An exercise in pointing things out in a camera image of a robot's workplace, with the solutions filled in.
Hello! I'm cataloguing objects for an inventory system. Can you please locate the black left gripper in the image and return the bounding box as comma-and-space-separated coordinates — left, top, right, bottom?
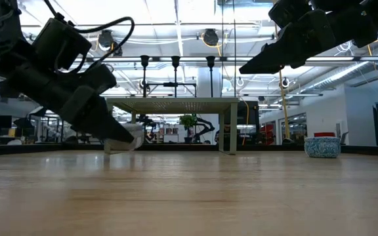
0, 55, 136, 144

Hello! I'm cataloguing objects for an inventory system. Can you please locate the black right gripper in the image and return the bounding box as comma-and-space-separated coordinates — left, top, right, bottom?
239, 6, 378, 75

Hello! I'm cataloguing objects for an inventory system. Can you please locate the blue patterned small cup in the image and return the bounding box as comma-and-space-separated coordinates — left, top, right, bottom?
304, 136, 342, 159

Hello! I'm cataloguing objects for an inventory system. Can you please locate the green metal mesh shelf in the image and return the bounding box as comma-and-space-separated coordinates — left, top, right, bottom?
105, 97, 240, 155

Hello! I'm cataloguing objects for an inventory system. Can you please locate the black background cabinet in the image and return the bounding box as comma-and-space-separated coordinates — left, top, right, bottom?
238, 100, 260, 146

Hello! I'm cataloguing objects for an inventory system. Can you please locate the background potted plant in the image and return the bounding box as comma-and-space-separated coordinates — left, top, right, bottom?
178, 113, 198, 144

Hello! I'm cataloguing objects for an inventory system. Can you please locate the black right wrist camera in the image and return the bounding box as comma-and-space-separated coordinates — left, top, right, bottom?
268, 0, 312, 29

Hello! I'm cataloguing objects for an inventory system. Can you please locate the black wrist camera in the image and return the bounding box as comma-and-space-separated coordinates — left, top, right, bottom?
31, 18, 93, 72
268, 0, 312, 29

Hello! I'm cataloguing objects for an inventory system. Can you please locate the black aluminium extrusion frame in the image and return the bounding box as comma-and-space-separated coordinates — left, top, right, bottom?
0, 143, 378, 157

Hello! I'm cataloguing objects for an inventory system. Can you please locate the yellow hanging cable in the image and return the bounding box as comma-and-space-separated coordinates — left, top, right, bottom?
278, 69, 292, 141

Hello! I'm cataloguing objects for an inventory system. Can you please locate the black ceiling cable reel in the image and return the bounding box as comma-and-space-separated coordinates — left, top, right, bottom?
97, 29, 115, 49
202, 28, 220, 47

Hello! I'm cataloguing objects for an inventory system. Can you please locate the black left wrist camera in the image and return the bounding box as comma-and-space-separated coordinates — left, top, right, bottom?
31, 18, 93, 72

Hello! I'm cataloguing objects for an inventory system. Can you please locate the black left wrist camera cable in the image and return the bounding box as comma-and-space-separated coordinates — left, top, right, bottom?
43, 0, 136, 71

